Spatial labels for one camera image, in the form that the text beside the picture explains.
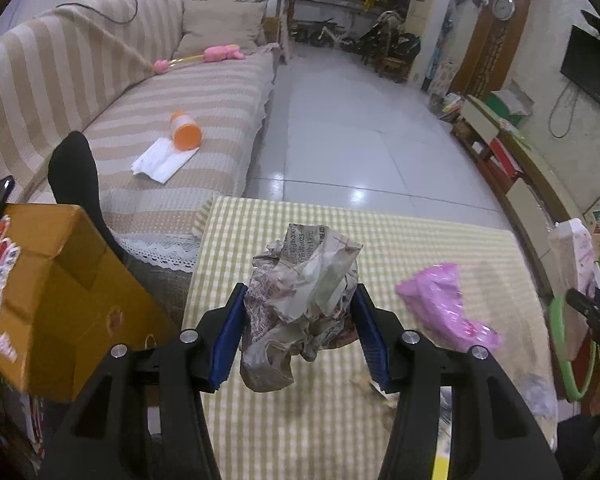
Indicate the pink plastic bag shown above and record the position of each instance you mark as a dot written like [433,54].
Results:
[440,300]

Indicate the small wooden stool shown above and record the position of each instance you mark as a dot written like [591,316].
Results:
[395,70]

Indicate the round wall clock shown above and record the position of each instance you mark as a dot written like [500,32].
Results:
[504,7]

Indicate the beige striped sofa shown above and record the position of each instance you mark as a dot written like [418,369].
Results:
[55,70]

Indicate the stack of colourful books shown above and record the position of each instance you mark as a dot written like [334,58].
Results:
[452,106]

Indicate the black wall television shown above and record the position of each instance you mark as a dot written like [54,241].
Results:
[595,70]

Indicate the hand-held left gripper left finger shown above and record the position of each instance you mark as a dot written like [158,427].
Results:
[227,340]

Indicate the white balance bike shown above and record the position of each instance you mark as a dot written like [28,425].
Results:
[330,35]

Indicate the dark baby stroller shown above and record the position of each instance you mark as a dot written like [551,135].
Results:
[390,40]

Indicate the white paper tissue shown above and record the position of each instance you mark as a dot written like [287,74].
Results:
[162,162]

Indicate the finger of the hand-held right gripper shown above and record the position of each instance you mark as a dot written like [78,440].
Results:
[595,317]

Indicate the orange plastic cup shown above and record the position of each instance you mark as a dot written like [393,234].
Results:
[186,135]

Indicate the pink toy hammer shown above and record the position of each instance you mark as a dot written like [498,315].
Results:
[222,53]

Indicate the wooden television cabinet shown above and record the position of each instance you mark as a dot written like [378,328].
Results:
[530,185]

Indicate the colourful poster board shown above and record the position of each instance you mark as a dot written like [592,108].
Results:
[442,80]

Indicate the beige pillow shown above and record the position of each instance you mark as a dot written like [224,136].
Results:
[220,25]

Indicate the green checkered tablecloth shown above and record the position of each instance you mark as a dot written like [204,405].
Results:
[260,240]

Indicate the green white open box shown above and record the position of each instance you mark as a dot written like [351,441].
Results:
[507,110]

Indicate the crumpled paper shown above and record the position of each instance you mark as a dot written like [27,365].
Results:
[537,395]

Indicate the newspaper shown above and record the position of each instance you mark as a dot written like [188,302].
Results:
[300,290]

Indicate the black flat device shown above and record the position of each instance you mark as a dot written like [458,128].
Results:
[595,22]

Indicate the brown cardboard box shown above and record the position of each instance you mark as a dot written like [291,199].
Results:
[80,285]

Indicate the red basin with green rim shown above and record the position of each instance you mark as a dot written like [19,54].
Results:
[560,350]

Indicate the pink carton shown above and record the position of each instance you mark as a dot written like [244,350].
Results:
[572,250]

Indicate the white standing air conditioner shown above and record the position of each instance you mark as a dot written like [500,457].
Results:
[425,20]

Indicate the red flat box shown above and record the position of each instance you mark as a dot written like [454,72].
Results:
[502,155]

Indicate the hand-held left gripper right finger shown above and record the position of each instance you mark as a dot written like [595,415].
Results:
[372,340]

